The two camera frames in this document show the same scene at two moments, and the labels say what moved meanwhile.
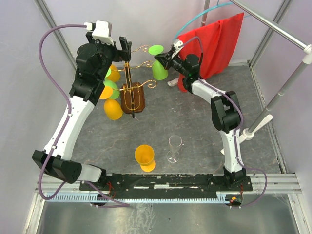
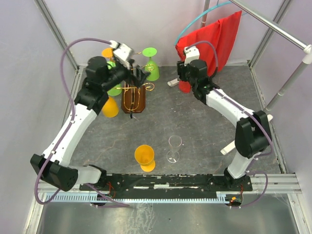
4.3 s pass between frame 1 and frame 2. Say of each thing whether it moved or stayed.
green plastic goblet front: moved
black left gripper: moved
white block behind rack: stayed
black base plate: stayed
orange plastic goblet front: stayed
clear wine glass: stayed
